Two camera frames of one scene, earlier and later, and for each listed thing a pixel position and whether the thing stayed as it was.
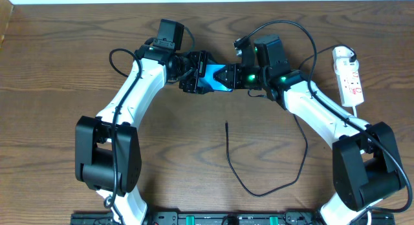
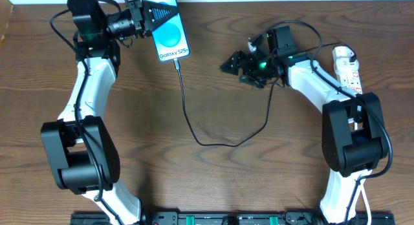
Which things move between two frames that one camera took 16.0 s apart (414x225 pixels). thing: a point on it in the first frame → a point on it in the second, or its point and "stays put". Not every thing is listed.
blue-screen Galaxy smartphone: (208, 79) → (169, 39)
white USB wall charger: (341, 55) stays put
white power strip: (350, 88) stays put
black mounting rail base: (226, 218) stays put
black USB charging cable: (277, 190) → (222, 145)
